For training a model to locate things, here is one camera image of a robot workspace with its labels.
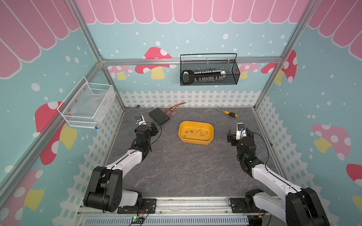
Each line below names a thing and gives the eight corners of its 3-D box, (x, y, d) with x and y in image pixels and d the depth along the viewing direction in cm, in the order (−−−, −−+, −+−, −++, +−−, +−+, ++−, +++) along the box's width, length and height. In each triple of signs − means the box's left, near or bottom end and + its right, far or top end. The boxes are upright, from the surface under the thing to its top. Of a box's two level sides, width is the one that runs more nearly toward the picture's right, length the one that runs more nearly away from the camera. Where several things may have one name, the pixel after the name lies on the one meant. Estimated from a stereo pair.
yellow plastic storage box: (178, 145, 100) (178, 140, 95) (179, 125, 111) (179, 120, 107) (213, 145, 100) (215, 140, 95) (210, 125, 111) (211, 120, 107)
